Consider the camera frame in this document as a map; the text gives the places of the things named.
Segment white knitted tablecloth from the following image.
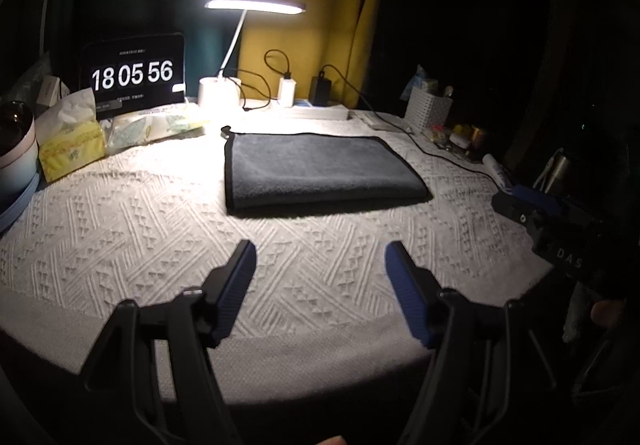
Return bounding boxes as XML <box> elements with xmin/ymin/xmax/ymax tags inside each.
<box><xmin>0</xmin><ymin>109</ymin><xmax>556</xmax><ymax>408</ymax></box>

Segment round white and pink container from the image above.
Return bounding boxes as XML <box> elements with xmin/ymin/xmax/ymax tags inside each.
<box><xmin>0</xmin><ymin>100</ymin><xmax>41</xmax><ymax>232</ymax></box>

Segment tablet with clock display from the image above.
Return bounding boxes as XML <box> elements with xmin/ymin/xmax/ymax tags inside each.
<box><xmin>81</xmin><ymin>33</ymin><xmax>187</xmax><ymax>120</ymax></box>

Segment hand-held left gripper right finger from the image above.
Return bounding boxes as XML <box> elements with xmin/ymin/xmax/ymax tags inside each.
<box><xmin>383</xmin><ymin>241</ymin><xmax>558</xmax><ymax>445</ymax></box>

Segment white woven basket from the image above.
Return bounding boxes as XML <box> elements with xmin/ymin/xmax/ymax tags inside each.
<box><xmin>404</xmin><ymin>84</ymin><xmax>455</xmax><ymax>132</ymax></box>

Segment white small box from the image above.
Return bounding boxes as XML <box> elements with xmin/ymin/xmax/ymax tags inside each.
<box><xmin>36</xmin><ymin>75</ymin><xmax>71</xmax><ymax>108</ymax></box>

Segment white power strip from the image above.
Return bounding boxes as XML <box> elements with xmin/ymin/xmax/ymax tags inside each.
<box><xmin>250</xmin><ymin>99</ymin><xmax>351</xmax><ymax>122</ymax></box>

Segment yellow tissue pack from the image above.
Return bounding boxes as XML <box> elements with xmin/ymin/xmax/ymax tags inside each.
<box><xmin>34</xmin><ymin>88</ymin><xmax>107</xmax><ymax>182</ymax></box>

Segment white charger plug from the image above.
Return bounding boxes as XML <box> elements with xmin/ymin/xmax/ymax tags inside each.
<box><xmin>278</xmin><ymin>72</ymin><xmax>298</xmax><ymax>108</ymax></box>

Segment white tube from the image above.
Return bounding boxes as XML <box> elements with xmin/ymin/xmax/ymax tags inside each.
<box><xmin>482</xmin><ymin>153</ymin><xmax>515</xmax><ymax>190</ymax></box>

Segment floral tissue pack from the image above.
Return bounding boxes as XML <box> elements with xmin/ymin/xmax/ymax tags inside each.
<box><xmin>102</xmin><ymin>109</ymin><xmax>212</xmax><ymax>156</ymax></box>

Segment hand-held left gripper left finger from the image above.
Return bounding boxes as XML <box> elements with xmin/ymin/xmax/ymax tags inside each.
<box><xmin>83</xmin><ymin>239</ymin><xmax>258</xmax><ymax>445</ymax></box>

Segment black power adapter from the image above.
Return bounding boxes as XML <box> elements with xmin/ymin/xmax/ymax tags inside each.
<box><xmin>309</xmin><ymin>74</ymin><xmax>332</xmax><ymax>106</ymax></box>

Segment dark grey towel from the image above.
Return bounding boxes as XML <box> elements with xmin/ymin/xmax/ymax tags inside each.
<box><xmin>221</xmin><ymin>125</ymin><xmax>434</xmax><ymax>216</ymax></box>

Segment yellow curtain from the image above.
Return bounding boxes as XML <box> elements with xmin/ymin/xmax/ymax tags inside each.
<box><xmin>238</xmin><ymin>0</ymin><xmax>401</xmax><ymax>108</ymax></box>

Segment metal thermos bottle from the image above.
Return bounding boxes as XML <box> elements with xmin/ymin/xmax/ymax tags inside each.
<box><xmin>534</xmin><ymin>148</ymin><xmax>573</xmax><ymax>198</ymax></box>

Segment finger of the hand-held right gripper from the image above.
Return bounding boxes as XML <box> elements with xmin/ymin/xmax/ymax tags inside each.
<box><xmin>491</xmin><ymin>184</ymin><xmax>568</xmax><ymax>228</ymax></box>

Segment white desk lamp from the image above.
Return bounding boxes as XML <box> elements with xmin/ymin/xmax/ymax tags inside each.
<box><xmin>198</xmin><ymin>0</ymin><xmax>307</xmax><ymax>108</ymax></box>

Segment black cable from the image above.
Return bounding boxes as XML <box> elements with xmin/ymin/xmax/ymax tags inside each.
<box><xmin>320</xmin><ymin>65</ymin><xmax>503</xmax><ymax>186</ymax></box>

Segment person's right hand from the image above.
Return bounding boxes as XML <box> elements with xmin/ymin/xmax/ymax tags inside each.
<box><xmin>590</xmin><ymin>299</ymin><xmax>626</xmax><ymax>328</ymax></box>

